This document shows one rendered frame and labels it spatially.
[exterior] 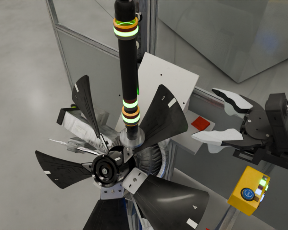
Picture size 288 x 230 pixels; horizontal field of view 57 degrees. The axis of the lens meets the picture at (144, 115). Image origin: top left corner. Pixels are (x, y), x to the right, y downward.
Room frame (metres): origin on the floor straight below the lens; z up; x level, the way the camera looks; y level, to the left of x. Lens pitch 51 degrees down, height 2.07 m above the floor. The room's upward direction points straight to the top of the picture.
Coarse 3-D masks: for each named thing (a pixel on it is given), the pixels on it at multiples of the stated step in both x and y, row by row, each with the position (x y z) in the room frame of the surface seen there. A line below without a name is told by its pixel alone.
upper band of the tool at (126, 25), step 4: (116, 20) 0.44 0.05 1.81; (136, 20) 0.43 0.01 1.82; (116, 24) 0.41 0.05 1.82; (120, 24) 0.44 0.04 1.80; (124, 24) 0.45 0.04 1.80; (128, 24) 0.45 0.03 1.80; (132, 24) 0.44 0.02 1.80; (136, 24) 0.42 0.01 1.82; (124, 28) 0.40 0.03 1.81; (136, 28) 0.42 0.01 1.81; (124, 32) 0.40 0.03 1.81; (136, 32) 0.42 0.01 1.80; (124, 36) 0.40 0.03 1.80; (128, 36) 0.41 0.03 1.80
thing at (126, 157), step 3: (126, 147) 0.53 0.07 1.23; (123, 150) 0.53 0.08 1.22; (126, 150) 0.52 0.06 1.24; (129, 150) 0.51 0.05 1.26; (126, 153) 0.50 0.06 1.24; (129, 153) 0.49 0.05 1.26; (132, 153) 0.48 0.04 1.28; (126, 156) 0.49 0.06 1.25; (129, 156) 0.47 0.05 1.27; (126, 159) 0.47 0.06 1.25
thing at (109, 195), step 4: (116, 184) 0.44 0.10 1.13; (120, 184) 0.44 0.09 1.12; (104, 188) 0.42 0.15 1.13; (108, 188) 0.42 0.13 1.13; (112, 188) 0.42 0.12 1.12; (116, 188) 0.42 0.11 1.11; (120, 188) 0.43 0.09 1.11; (108, 192) 0.41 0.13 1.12; (116, 192) 0.41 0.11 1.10; (120, 192) 0.42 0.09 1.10; (104, 196) 0.40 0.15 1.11; (108, 196) 0.40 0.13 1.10; (112, 196) 0.40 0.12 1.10; (116, 196) 0.40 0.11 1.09; (120, 196) 0.41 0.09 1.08
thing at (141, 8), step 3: (135, 0) 1.00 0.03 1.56; (138, 0) 1.00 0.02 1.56; (141, 0) 1.00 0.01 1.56; (144, 0) 1.00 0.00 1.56; (135, 3) 1.00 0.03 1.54; (141, 3) 1.00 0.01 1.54; (144, 3) 1.00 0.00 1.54; (141, 6) 1.00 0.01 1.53; (144, 6) 1.00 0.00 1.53; (141, 9) 1.00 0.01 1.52; (144, 9) 1.00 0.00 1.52
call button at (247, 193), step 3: (246, 189) 0.43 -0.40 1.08; (249, 189) 0.43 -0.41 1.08; (243, 192) 0.42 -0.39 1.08; (246, 192) 0.42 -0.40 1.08; (249, 192) 0.42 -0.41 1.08; (252, 192) 0.42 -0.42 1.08; (243, 195) 0.41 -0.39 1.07; (246, 195) 0.41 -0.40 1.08; (249, 195) 0.41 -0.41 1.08; (252, 195) 0.41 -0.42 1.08; (246, 198) 0.40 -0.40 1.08; (249, 198) 0.40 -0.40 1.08
